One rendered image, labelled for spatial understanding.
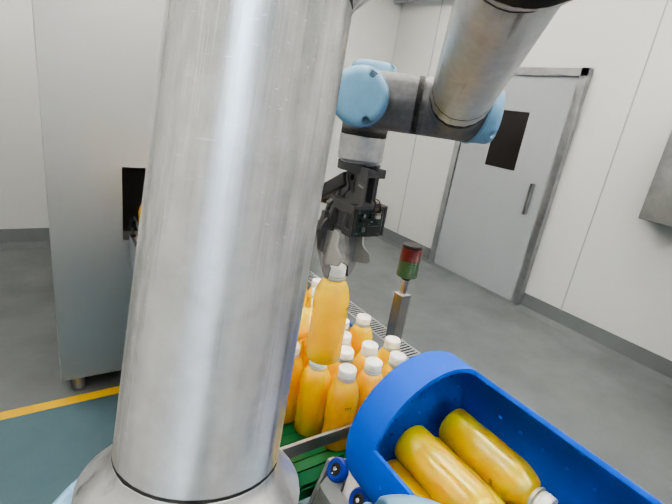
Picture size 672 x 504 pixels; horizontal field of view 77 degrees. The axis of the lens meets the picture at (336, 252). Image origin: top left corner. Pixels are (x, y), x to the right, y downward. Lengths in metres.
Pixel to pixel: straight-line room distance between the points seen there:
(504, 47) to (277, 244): 0.25
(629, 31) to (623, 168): 1.06
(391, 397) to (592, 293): 3.72
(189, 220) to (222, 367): 0.06
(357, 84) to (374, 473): 0.56
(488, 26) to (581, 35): 4.23
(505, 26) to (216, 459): 0.32
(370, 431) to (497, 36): 0.56
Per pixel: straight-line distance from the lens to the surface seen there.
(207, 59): 0.19
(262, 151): 0.18
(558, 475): 0.86
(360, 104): 0.56
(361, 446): 0.74
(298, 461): 1.00
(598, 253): 4.27
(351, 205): 0.68
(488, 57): 0.39
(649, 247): 4.13
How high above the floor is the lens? 1.61
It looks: 19 degrees down
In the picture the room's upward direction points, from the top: 9 degrees clockwise
